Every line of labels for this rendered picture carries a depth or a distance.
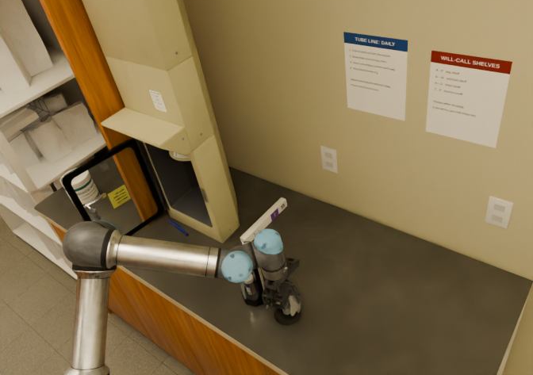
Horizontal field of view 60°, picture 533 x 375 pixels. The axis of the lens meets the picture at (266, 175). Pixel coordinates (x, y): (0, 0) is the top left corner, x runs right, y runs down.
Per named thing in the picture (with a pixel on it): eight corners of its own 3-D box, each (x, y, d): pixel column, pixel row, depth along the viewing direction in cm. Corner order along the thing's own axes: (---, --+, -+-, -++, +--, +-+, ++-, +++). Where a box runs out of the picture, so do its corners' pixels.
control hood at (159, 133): (133, 129, 174) (124, 106, 167) (193, 151, 156) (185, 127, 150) (109, 145, 167) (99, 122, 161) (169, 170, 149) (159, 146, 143)
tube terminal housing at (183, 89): (207, 183, 217) (158, 26, 169) (260, 205, 199) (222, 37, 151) (170, 216, 203) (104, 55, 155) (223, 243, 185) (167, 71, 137)
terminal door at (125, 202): (165, 212, 198) (134, 136, 173) (103, 254, 184) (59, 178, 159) (164, 211, 199) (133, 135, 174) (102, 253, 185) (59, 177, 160)
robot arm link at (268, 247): (247, 231, 129) (276, 223, 130) (254, 257, 136) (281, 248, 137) (254, 251, 123) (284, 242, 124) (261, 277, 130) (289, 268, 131)
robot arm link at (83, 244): (52, 218, 108) (256, 246, 112) (69, 218, 119) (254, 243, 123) (44, 267, 107) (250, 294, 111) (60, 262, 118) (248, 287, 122)
